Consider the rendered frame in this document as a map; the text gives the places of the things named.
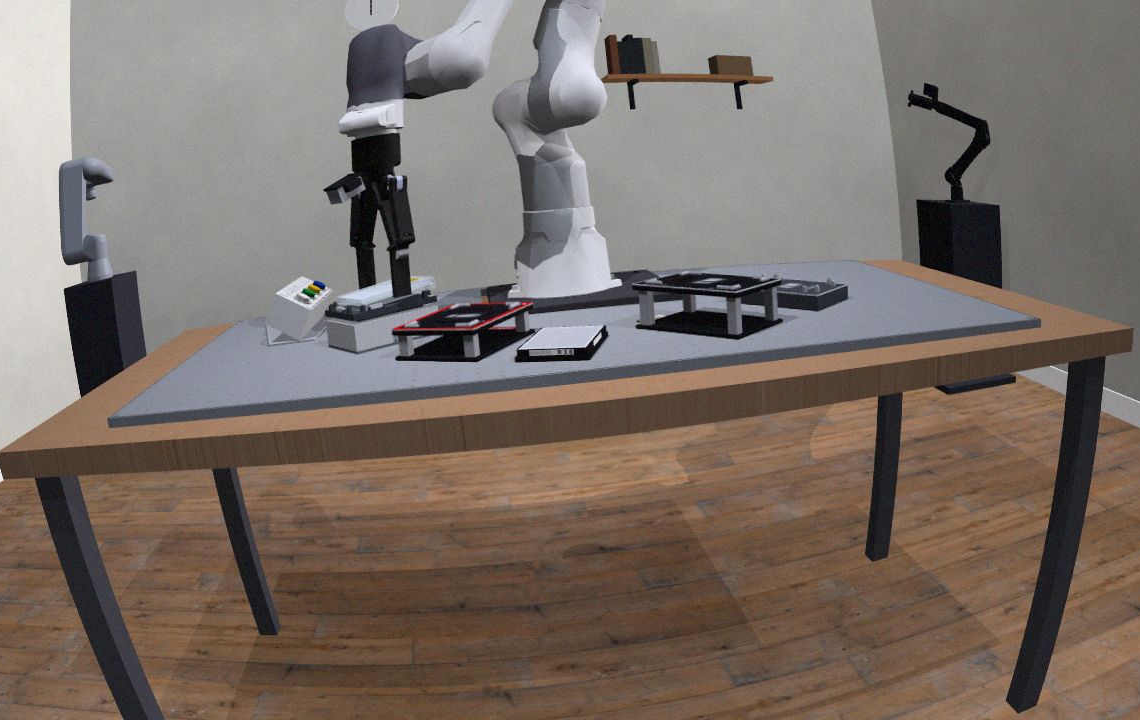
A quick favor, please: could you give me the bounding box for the white button panel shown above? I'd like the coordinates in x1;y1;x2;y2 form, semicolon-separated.
264;276;334;347

